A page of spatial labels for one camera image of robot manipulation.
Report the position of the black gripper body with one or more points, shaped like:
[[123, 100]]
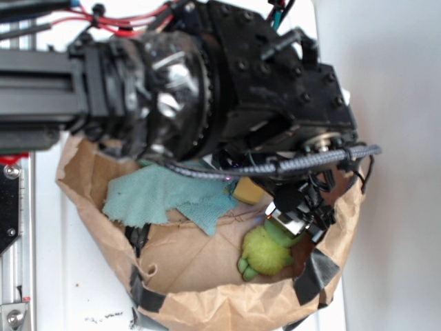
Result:
[[288, 195]]

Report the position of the yellow sponge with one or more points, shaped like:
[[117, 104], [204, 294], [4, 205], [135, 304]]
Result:
[[247, 191]]

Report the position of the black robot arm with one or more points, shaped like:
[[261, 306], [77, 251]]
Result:
[[208, 90]]

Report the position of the green plush toy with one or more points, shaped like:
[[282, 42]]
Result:
[[266, 250]]

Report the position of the brown paper bag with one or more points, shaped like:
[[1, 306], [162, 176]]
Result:
[[184, 279]]

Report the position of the teal cloth rag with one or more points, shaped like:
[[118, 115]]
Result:
[[146, 195]]

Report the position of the black mounting bracket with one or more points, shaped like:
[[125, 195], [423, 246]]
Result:
[[10, 204]]

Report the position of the aluminium frame rail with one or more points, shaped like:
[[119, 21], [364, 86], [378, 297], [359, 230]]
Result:
[[18, 274]]

